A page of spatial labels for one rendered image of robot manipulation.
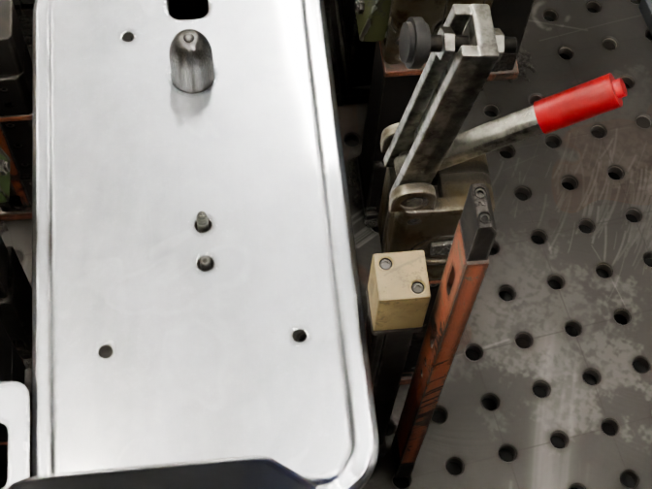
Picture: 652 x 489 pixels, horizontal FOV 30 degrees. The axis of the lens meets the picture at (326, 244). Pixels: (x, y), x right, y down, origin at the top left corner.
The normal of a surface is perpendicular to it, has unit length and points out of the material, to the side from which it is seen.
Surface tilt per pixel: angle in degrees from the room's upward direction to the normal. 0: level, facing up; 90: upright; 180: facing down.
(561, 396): 0
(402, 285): 0
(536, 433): 0
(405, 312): 90
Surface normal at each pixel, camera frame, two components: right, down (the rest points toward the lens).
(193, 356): 0.04, -0.44
